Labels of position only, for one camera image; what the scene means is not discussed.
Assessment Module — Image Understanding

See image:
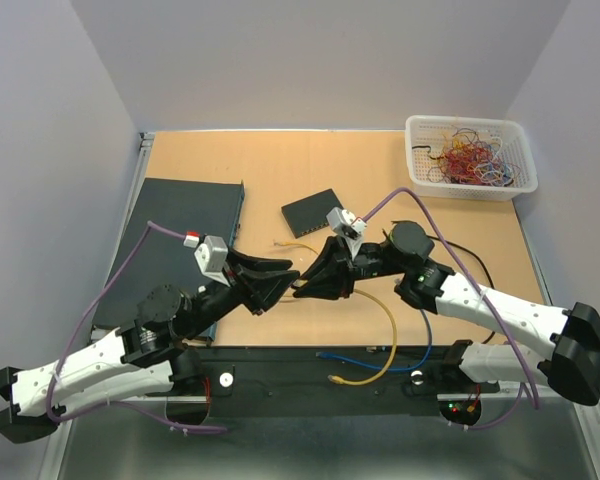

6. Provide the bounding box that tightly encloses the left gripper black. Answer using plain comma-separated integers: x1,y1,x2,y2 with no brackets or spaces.
184,245,304,339

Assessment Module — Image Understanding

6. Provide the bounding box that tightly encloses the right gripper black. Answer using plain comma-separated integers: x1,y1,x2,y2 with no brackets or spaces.
292,233,409,299

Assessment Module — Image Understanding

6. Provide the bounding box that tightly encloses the large rack network switch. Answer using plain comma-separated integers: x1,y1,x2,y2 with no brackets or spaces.
92,178,245,331

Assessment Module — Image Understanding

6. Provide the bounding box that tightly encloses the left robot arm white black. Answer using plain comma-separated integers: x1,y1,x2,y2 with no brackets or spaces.
0,251,300,444

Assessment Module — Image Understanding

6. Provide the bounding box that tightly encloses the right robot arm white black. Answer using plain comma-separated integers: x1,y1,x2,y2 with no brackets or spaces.
293,221,600,406

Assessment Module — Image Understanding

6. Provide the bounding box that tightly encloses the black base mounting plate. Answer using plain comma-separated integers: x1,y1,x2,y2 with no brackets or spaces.
170,345,499,419

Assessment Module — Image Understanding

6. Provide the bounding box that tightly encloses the white plastic basket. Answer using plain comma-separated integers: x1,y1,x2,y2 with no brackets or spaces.
405,115,538,201

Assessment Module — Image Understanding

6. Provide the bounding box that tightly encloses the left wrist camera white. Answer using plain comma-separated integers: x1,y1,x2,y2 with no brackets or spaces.
183,232,228,284

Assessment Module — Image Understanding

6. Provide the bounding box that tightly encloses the small black network switch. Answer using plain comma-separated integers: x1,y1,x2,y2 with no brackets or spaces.
281,189,342,238

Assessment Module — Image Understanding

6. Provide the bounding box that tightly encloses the blue ethernet cable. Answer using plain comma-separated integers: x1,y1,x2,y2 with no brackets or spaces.
315,308,434,374

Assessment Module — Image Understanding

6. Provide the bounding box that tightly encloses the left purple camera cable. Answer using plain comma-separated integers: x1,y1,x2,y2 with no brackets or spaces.
46,221,229,435

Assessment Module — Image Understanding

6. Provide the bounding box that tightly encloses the black cable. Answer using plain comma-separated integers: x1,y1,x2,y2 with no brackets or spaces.
427,234,499,346

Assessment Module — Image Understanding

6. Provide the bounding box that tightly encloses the tangled coloured wires bundle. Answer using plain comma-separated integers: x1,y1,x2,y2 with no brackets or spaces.
412,119,521,189

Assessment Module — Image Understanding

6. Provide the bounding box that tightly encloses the aluminium frame rail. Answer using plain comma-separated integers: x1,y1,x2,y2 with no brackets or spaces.
38,131,156,479

